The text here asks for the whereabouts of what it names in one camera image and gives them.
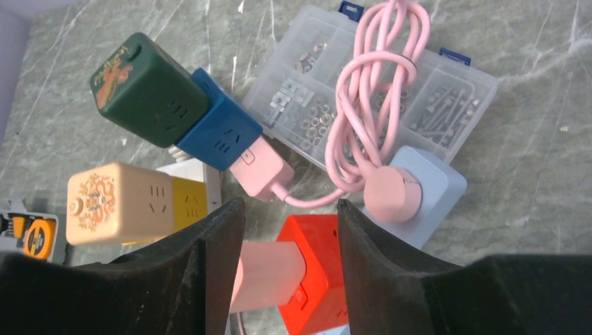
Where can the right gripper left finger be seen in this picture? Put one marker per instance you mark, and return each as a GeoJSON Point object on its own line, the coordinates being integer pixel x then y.
{"type": "Point", "coordinates": [181, 284]}

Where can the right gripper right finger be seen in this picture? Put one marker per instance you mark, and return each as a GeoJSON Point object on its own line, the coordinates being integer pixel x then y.
{"type": "Point", "coordinates": [394, 288]}

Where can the red cube socket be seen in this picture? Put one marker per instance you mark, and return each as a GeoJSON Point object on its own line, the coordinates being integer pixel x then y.
{"type": "Point", "coordinates": [319, 302]}

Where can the yellow cube socket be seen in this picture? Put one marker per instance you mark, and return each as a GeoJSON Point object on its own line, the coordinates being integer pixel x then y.
{"type": "Point", "coordinates": [162, 209]}

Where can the pink charger plug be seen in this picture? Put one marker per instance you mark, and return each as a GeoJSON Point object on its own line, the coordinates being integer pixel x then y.
{"type": "Point", "coordinates": [268, 274]}

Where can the beige cube socket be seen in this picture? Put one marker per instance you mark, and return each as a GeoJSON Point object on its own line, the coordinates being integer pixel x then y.
{"type": "Point", "coordinates": [118, 203]}

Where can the white power strip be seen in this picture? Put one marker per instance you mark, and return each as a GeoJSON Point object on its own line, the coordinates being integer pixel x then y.
{"type": "Point", "coordinates": [196, 189]}

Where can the light blue power strip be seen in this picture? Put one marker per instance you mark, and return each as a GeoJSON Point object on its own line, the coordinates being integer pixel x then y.
{"type": "Point", "coordinates": [442, 186]}

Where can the pink power strip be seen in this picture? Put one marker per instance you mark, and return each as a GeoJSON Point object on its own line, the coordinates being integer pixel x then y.
{"type": "Point", "coordinates": [262, 172]}

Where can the grey tool tray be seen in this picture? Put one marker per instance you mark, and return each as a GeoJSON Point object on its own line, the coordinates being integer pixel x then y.
{"type": "Point", "coordinates": [37, 235]}

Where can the blue cube socket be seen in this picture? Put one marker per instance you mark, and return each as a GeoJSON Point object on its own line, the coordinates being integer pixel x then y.
{"type": "Point", "coordinates": [223, 132]}

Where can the clear plastic screw box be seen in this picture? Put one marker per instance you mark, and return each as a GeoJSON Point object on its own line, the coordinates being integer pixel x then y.
{"type": "Point", "coordinates": [294, 95]}

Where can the green cube socket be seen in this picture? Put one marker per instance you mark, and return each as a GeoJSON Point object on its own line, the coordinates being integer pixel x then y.
{"type": "Point", "coordinates": [141, 88]}

